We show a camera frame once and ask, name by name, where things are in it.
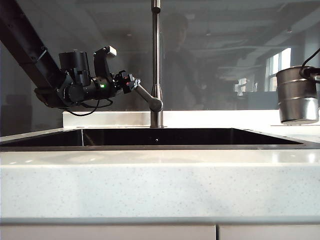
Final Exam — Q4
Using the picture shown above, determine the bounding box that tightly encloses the wide grey cabinet door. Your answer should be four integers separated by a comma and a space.
0, 224, 217, 240

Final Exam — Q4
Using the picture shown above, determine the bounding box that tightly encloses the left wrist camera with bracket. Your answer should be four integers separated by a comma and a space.
92, 45, 118, 79

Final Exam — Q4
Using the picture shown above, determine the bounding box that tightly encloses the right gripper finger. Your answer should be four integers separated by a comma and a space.
299, 66, 320, 77

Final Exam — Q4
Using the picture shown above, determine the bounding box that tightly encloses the stainless steel ribbed mug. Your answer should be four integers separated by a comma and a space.
275, 65, 320, 126

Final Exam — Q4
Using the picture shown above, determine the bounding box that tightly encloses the black sink basin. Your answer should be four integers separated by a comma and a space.
0, 127, 320, 152

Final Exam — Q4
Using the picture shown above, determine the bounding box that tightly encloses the brushed steel faucet column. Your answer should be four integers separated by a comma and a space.
149, 0, 165, 129

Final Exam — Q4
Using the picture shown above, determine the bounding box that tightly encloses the narrow grey cabinet door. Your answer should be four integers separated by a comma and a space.
218, 224, 320, 240

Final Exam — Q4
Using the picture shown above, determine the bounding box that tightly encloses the brushed steel faucet lever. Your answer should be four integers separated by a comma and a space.
134, 83, 164, 112

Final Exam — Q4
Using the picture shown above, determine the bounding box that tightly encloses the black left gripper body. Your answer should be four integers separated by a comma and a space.
82, 70, 134, 100

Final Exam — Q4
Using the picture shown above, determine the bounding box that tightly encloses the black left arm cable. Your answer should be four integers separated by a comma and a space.
63, 96, 114, 117

